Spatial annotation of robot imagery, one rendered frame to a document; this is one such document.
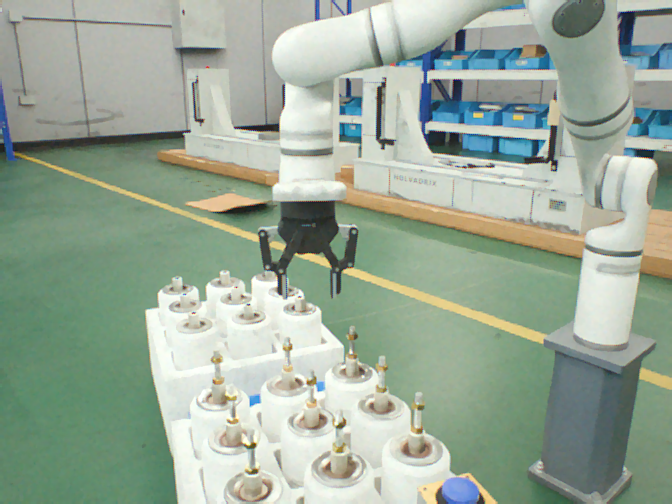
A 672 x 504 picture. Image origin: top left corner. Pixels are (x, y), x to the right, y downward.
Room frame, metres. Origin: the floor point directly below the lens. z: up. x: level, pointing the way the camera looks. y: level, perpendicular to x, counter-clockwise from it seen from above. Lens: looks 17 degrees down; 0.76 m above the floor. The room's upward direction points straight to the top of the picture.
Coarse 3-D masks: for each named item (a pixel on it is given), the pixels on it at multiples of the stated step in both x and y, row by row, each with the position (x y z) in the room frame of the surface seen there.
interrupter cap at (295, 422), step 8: (320, 408) 0.80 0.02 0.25; (296, 416) 0.78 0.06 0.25; (320, 416) 0.79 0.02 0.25; (328, 416) 0.78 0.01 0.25; (288, 424) 0.76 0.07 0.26; (296, 424) 0.76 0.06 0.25; (304, 424) 0.77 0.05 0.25; (320, 424) 0.77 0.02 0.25; (328, 424) 0.76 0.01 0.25; (296, 432) 0.74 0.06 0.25; (304, 432) 0.74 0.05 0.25; (312, 432) 0.74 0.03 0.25; (320, 432) 0.74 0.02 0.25; (328, 432) 0.74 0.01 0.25
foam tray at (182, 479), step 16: (320, 400) 0.96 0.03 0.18; (256, 416) 0.91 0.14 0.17; (176, 432) 0.85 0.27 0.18; (176, 448) 0.81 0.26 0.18; (192, 448) 0.81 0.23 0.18; (272, 448) 0.81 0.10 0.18; (176, 464) 0.82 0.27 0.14; (192, 464) 0.76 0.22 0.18; (272, 464) 0.76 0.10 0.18; (176, 480) 0.86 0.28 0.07; (192, 480) 0.73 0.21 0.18; (192, 496) 0.69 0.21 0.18
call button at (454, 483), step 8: (448, 480) 0.54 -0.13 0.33; (456, 480) 0.54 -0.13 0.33; (464, 480) 0.54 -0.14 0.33; (448, 488) 0.53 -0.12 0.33; (456, 488) 0.53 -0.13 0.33; (464, 488) 0.53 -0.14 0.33; (472, 488) 0.53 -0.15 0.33; (448, 496) 0.52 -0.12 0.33; (456, 496) 0.52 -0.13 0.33; (464, 496) 0.52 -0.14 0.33; (472, 496) 0.52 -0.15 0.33
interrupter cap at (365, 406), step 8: (360, 400) 0.83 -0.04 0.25; (368, 400) 0.83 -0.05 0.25; (392, 400) 0.83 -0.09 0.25; (400, 400) 0.83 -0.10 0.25; (360, 408) 0.80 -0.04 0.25; (368, 408) 0.81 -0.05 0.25; (392, 408) 0.81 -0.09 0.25; (400, 408) 0.81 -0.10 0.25; (368, 416) 0.78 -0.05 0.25; (376, 416) 0.78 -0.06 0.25; (384, 416) 0.78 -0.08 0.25; (392, 416) 0.78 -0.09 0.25
